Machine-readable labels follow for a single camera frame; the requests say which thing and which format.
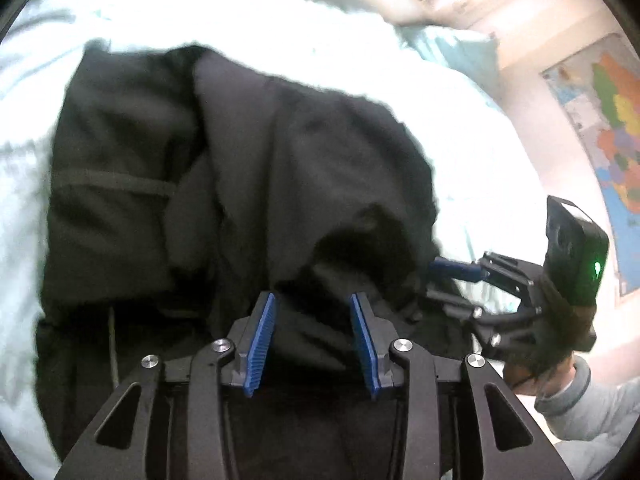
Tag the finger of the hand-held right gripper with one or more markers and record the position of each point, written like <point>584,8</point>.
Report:
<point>457,267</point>
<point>460,307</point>

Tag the person's right hand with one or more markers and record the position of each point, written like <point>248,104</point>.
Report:
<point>550,335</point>

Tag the colourful wall map poster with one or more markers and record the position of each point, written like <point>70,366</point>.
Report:
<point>610,125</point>

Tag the person's right forearm grey sleeve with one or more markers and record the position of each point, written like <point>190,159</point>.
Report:
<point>590,410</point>

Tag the black hooded jacket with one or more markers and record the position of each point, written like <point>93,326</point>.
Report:
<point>300,160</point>

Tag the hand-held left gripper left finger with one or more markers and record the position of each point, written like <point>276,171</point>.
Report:
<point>260,345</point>

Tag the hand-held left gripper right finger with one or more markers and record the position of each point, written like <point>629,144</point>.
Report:
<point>365,345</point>

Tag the light blue pillow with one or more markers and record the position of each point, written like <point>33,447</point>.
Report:
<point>450,47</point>

